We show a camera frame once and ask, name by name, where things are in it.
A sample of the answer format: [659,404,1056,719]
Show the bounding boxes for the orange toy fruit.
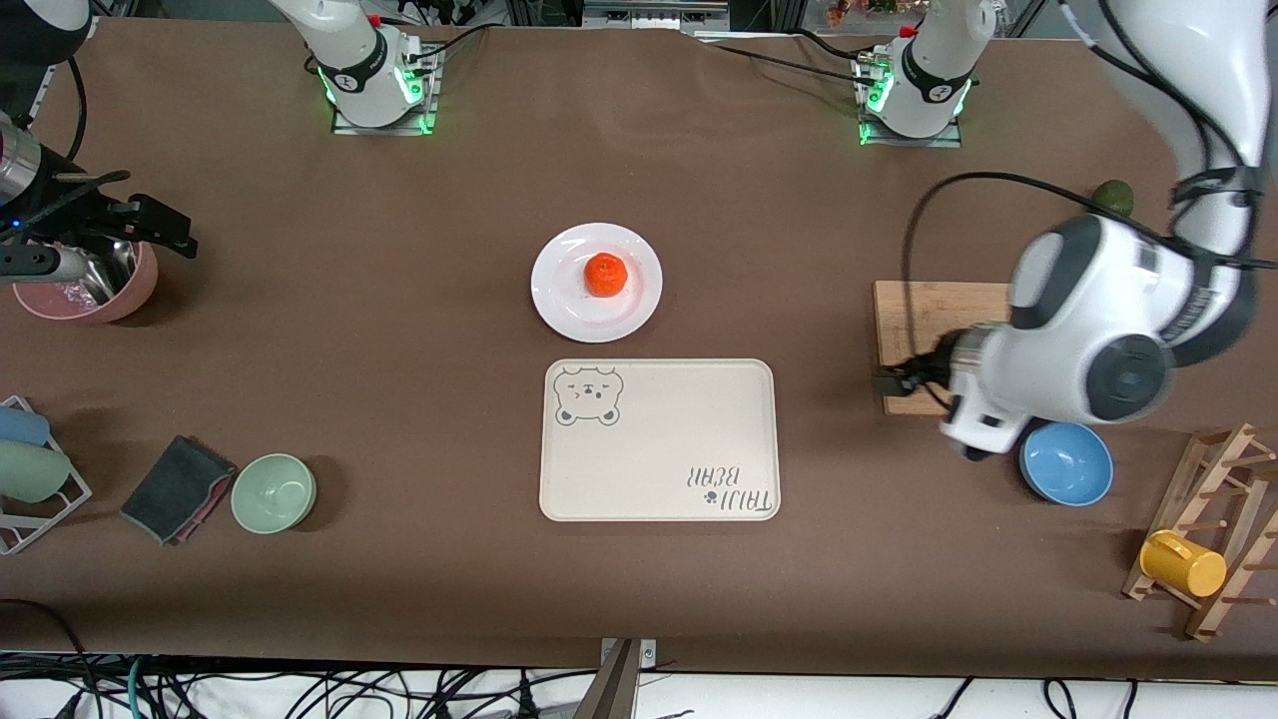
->
[583,253,629,299]

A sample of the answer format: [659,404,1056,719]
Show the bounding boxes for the white round plate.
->
[530,223,664,345]

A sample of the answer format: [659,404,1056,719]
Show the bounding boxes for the bamboo cutting board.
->
[874,281,1014,416]

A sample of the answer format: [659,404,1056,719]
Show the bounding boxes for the metal scoop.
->
[55,240,137,306]

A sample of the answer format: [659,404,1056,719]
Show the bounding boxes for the pink bowl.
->
[12,240,159,325]

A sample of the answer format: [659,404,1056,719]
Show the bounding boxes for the blue bowl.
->
[1019,421,1114,507]

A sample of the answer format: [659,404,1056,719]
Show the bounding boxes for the light blue cup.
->
[0,405,51,447]

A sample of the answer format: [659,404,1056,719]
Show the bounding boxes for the cream tray with bear print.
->
[539,359,782,523]

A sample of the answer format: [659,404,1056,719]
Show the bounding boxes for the pale green cup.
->
[0,440,73,504]

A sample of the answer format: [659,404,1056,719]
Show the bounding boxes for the dark grey folded cloth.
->
[120,435,238,546]

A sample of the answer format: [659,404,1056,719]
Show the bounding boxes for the pink folded cloth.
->
[185,469,238,545]

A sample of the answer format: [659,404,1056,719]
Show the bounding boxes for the pale green bowl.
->
[231,453,318,535]

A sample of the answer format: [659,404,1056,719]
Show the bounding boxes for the wooden cup drying rack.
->
[1121,423,1278,642]

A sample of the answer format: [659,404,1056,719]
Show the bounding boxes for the yellow mug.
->
[1139,529,1228,598]

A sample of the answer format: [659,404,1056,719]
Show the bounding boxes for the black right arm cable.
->
[60,55,91,166]

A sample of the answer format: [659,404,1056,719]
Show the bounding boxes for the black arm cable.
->
[902,172,1214,385]
[60,55,91,166]

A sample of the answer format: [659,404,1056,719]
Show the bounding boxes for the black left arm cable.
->
[902,172,1214,385]

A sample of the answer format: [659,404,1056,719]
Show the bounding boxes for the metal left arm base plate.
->
[857,50,964,149]

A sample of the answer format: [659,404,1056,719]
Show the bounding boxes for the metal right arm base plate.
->
[331,42,442,137]

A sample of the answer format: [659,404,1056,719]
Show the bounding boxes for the white wire cup rack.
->
[0,395,93,556]

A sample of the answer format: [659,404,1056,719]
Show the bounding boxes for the black loose cable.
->
[0,597,96,700]

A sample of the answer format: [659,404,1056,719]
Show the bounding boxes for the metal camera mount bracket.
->
[597,637,660,719]

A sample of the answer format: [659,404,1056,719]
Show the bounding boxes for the aluminium frame profile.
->
[582,0,732,33]

